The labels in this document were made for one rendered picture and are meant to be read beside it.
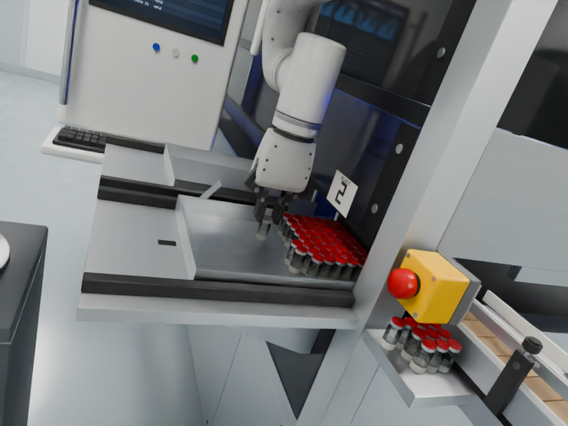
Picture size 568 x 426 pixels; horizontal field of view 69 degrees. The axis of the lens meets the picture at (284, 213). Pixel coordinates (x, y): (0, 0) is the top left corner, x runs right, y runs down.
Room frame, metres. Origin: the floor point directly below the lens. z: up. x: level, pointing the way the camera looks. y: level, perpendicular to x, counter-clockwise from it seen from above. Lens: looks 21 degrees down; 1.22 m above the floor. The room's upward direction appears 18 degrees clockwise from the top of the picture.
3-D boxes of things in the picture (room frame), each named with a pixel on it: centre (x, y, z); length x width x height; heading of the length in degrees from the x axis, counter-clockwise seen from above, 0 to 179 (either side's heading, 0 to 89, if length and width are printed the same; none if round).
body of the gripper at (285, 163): (0.74, 0.03, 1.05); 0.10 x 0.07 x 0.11; 116
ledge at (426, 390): (0.52, -0.27, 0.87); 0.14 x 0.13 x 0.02; 116
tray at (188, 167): (1.00, 0.14, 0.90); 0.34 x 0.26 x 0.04; 116
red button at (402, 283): (0.50, -0.18, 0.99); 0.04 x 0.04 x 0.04; 26
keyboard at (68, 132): (1.20, 0.50, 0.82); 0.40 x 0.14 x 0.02; 114
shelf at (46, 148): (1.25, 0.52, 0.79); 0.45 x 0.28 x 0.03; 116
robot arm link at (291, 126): (0.74, 0.03, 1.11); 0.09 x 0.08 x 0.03; 116
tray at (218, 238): (0.69, -0.01, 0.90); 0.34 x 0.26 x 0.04; 116
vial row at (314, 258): (0.71, -0.04, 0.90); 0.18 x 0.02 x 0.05; 26
